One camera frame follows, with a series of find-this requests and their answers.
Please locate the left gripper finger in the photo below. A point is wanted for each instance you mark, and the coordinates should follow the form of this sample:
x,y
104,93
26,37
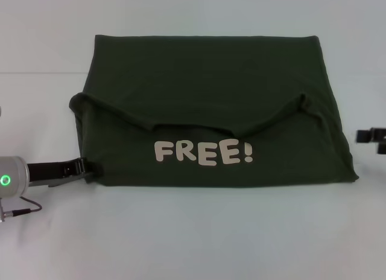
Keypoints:
x,y
92,168

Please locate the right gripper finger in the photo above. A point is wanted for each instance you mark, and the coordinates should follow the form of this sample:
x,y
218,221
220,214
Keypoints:
x,y
364,135

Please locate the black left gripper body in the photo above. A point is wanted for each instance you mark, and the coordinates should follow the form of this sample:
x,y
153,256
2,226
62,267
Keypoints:
x,y
51,170

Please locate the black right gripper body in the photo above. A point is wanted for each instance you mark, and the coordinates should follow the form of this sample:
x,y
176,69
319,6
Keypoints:
x,y
380,141

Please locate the dark green t-shirt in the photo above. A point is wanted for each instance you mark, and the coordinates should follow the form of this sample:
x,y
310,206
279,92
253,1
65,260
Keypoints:
x,y
211,81

